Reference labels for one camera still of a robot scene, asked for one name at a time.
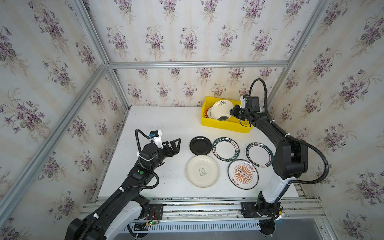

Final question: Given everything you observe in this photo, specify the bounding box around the cream plate black ink pattern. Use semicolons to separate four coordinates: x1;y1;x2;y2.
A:
211;100;234;121

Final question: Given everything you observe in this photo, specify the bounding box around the black round plate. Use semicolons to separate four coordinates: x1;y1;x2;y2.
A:
189;136;212;156

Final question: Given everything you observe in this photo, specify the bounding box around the cream plate bear drawing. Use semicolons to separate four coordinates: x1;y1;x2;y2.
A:
186;155;220;188

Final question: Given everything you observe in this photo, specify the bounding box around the white plate red green rim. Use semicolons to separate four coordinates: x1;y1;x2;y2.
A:
245;142;274;168

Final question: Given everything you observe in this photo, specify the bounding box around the white plate orange sunburst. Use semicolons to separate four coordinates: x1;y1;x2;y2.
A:
228;159;259;190

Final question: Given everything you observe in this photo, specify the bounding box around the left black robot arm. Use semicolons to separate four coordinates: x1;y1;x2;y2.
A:
65;129;182;240

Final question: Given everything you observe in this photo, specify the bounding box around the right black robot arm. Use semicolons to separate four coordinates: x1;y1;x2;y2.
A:
230;93;330;219

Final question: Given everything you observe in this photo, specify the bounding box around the yellow plastic bin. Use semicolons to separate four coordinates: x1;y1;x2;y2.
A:
201;96;255;134

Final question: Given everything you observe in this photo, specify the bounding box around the white plate green text rim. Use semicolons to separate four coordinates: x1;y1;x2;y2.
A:
212;137;240;162

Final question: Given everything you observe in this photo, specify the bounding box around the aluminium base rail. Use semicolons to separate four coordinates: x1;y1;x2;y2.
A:
78;198;326;234

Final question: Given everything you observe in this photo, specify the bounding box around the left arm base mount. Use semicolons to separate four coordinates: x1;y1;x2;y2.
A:
127;202;164;239

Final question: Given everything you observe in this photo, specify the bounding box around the aluminium frame back crossbar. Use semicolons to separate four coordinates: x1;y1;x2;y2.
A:
107;61;289;69

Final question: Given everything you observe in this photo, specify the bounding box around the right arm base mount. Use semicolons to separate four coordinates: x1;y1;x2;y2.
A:
241;192;284;236

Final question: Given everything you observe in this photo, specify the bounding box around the aluminium frame post right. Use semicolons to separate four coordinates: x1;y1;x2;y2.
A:
266;0;330;108

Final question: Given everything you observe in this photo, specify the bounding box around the aluminium frame post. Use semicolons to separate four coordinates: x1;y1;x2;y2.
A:
266;0;330;108
1;1;123;224

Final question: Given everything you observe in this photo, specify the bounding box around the aluminium frame post left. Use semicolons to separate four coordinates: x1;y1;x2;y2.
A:
1;1;123;224

